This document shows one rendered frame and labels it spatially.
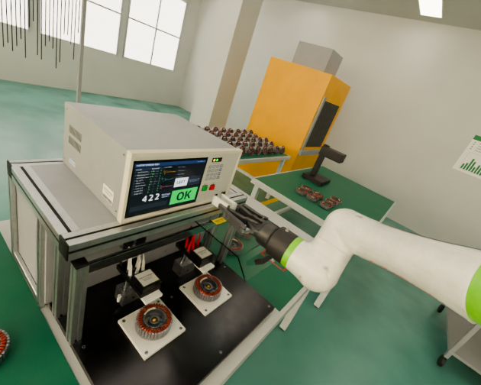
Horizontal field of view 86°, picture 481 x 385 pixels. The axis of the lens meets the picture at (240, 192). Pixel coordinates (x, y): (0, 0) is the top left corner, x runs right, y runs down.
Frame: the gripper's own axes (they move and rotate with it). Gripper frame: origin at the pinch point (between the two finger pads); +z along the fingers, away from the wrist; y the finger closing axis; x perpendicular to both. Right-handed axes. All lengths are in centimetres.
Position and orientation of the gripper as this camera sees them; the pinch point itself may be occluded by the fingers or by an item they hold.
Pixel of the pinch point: (224, 203)
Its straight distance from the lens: 84.1
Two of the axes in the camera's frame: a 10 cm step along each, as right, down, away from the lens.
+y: 6.0, -1.5, 7.8
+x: 3.1, -8.6, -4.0
